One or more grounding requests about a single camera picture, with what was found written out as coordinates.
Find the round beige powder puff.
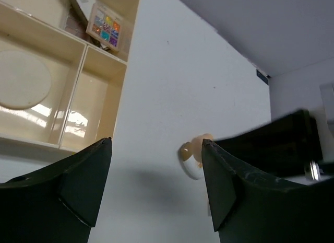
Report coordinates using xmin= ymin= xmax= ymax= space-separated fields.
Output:
xmin=1 ymin=50 xmax=52 ymax=110

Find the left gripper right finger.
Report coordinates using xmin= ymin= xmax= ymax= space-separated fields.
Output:
xmin=202 ymin=140 xmax=333 ymax=242

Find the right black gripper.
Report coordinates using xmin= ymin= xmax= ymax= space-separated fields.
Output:
xmin=215 ymin=109 xmax=323 ymax=178

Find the small colourful eyeshadow palette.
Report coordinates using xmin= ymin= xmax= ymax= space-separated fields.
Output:
xmin=86 ymin=2 xmax=123 ymax=52

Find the right blue table sticker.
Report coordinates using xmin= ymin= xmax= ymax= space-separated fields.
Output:
xmin=256 ymin=70 xmax=269 ymax=85

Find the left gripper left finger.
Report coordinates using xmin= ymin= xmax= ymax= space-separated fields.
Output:
xmin=1 ymin=137 xmax=112 ymax=242

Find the wooden divided organizer box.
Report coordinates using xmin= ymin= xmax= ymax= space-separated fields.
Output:
xmin=1 ymin=0 xmax=140 ymax=152

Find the white bottle gold cap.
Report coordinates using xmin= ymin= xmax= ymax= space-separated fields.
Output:
xmin=178 ymin=142 xmax=204 ymax=180

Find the beige makeup sponge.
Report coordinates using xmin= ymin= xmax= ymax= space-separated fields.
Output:
xmin=191 ymin=133 xmax=213 ymax=163

